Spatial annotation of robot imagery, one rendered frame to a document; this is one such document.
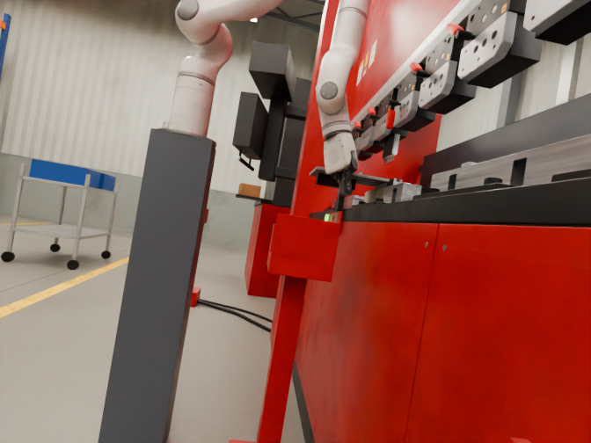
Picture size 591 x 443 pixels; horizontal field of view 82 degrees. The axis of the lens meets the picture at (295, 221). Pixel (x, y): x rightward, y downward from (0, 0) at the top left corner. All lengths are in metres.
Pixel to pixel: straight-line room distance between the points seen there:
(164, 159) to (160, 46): 8.25
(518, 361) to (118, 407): 1.06
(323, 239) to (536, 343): 0.54
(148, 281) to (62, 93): 8.49
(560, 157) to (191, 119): 0.92
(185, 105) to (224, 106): 7.53
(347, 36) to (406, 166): 1.37
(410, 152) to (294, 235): 1.60
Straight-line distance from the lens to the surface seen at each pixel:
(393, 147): 1.32
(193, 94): 1.16
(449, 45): 1.05
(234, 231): 8.31
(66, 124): 9.27
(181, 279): 1.09
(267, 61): 2.50
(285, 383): 1.01
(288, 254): 0.85
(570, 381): 0.41
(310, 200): 2.13
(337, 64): 0.98
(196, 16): 1.20
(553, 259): 0.42
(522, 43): 0.86
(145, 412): 1.24
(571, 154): 0.62
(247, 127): 2.34
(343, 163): 0.96
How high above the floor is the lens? 0.79
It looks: 1 degrees up
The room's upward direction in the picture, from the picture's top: 9 degrees clockwise
